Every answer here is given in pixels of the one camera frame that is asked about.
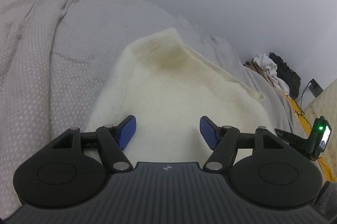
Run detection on cream blue striped sweater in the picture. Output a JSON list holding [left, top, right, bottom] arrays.
[[87, 28, 273, 164]]

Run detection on yellow printed fabric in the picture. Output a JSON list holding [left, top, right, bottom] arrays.
[[280, 91, 337, 183]]

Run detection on cream quilted headboard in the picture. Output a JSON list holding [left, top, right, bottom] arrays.
[[304, 80, 337, 132]]

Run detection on black fluffy garment right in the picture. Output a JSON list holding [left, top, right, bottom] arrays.
[[269, 52, 301, 99]]

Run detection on cardboard box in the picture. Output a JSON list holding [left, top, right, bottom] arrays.
[[243, 61, 266, 79]]

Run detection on white crumpled garment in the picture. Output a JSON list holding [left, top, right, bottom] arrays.
[[253, 53, 290, 95]]

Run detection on grey bed sheet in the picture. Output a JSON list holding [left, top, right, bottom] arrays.
[[1, 0, 304, 218]]

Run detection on black wall charger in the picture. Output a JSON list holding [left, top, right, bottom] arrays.
[[308, 79, 323, 98]]

